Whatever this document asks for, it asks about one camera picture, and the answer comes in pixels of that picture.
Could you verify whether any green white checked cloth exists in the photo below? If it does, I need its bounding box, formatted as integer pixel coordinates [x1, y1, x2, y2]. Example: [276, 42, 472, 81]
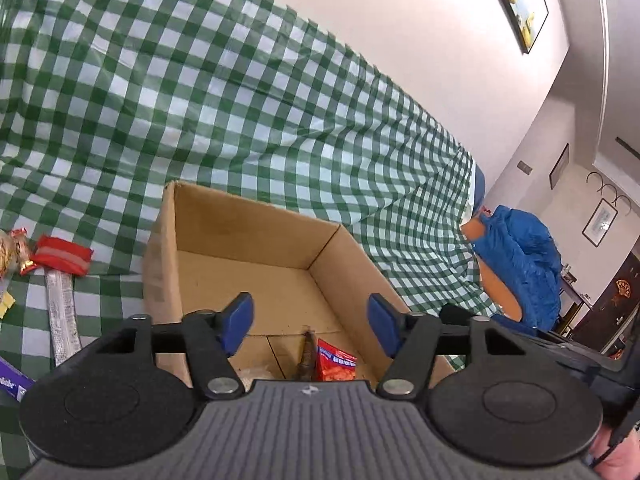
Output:
[0, 0, 506, 480]

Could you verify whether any brown cardboard box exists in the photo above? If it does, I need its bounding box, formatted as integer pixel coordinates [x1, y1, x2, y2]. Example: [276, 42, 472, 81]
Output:
[142, 180, 453, 386]

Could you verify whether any dark wooden door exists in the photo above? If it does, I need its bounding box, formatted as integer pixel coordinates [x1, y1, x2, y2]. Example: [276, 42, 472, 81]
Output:
[570, 250, 640, 357]

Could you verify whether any light framed wall picture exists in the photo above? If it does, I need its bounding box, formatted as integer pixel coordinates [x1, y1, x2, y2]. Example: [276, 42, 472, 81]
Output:
[582, 198, 619, 248]

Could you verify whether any clear bag of crackers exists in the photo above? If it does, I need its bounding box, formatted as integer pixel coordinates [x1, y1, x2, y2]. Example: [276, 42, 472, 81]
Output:
[0, 232, 18, 281]

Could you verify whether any red gold candy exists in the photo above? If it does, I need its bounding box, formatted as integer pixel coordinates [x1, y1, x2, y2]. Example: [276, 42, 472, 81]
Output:
[10, 228, 39, 276]

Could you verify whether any brown snack stick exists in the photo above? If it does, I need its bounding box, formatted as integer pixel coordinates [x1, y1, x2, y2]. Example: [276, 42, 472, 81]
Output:
[295, 330, 319, 382]

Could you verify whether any small dark wall frame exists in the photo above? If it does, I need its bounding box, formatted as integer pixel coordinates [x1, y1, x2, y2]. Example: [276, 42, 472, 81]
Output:
[549, 143, 570, 190]

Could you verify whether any small side table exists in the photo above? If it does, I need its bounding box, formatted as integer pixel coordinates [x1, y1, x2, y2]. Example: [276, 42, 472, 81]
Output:
[552, 264, 593, 338]

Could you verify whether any orange cushion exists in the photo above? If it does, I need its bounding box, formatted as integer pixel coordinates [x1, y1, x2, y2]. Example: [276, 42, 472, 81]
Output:
[460, 212, 523, 321]

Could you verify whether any purple snack packet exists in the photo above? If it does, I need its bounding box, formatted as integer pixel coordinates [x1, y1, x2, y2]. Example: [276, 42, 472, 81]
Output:
[0, 357, 37, 402]

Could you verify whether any red packet with blue label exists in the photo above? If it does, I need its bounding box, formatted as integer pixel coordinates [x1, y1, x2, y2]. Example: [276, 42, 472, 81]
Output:
[316, 338, 359, 383]

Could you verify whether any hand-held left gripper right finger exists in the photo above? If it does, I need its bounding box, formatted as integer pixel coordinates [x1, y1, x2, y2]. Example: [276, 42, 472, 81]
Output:
[367, 293, 568, 401]

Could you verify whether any large framed wall painting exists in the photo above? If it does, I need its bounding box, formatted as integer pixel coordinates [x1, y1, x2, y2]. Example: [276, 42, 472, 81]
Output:
[475, 0, 550, 55]

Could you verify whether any silver stick packet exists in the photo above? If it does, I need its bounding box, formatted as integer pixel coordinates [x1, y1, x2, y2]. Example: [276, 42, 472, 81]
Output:
[44, 267, 84, 367]

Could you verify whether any person's right hand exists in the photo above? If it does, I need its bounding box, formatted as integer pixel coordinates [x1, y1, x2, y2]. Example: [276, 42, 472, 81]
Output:
[590, 422, 640, 480]

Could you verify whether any blue puffer jacket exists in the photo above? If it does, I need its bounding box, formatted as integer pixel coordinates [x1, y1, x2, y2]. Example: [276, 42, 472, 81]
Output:
[472, 205, 561, 331]

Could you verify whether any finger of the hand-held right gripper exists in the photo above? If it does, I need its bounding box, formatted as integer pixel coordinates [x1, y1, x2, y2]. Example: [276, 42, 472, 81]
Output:
[439, 304, 538, 337]

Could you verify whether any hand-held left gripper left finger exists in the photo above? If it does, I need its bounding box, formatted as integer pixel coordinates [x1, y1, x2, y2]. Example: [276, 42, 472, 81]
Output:
[54, 292, 255, 401]

